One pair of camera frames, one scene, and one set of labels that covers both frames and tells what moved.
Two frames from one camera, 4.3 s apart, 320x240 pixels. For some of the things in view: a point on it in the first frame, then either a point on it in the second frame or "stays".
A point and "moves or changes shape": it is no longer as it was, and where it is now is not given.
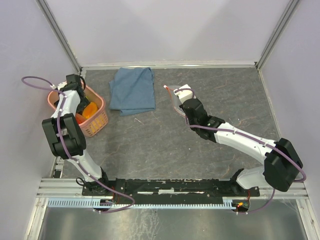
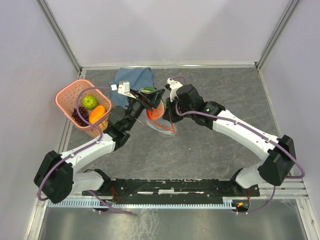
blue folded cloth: [132, 90] stays
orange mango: [90, 110] → [97, 112]
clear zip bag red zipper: [175, 99] moves or changes shape
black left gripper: [83, 104] → [153, 100]
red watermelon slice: [79, 118] → [154, 113]
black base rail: [169, 188] stays
